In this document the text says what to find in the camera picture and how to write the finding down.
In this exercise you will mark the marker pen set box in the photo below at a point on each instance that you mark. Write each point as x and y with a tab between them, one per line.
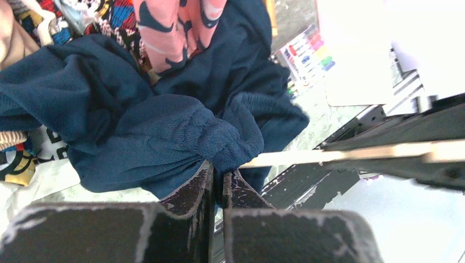
307	59

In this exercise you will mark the beige shorts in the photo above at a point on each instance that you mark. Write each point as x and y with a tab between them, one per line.
16	43

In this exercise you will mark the navy blue shorts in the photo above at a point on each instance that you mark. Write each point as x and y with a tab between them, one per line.
226	105

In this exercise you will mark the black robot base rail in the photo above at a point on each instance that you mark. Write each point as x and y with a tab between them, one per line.
312	185

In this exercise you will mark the pink shark print shorts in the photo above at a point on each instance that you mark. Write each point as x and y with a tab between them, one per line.
173	31

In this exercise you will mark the pink clipboard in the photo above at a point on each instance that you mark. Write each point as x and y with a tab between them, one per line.
355	34

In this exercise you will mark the colourful patterned shorts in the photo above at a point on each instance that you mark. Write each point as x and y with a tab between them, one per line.
58	22

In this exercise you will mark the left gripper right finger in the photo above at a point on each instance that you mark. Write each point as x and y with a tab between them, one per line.
255	231

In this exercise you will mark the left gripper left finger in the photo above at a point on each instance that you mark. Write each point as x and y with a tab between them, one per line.
178	228

